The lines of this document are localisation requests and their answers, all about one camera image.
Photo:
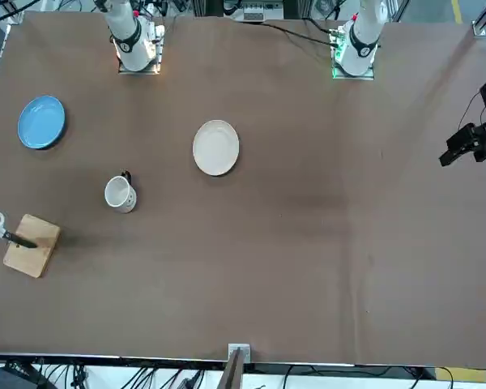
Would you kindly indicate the wooden hanging rack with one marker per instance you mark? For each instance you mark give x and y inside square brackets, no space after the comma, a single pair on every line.
[30,259]

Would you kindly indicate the white mug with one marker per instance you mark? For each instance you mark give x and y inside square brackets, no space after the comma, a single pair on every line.
[117,196]

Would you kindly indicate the grey power strip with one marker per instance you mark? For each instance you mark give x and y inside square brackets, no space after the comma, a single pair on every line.
[254,12]

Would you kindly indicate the grey bracket with brown post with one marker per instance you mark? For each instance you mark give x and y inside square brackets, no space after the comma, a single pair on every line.
[233,368]

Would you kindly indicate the blue plate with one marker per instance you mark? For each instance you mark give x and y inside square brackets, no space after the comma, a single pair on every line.
[40,121]

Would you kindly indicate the white plate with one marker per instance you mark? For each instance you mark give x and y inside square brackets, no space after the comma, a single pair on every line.
[216,148]

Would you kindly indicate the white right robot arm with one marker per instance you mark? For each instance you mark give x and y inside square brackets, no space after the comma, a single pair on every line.
[127,36]

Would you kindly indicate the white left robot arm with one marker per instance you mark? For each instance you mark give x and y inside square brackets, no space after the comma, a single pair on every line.
[364,36]

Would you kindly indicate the black box under table edge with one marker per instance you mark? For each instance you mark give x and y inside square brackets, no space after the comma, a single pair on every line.
[12,377]

